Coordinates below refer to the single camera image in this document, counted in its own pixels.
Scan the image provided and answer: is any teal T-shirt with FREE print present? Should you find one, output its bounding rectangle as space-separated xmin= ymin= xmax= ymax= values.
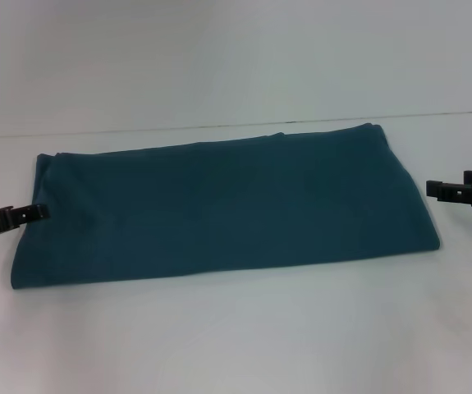
xmin=10 ymin=121 xmax=442 ymax=291

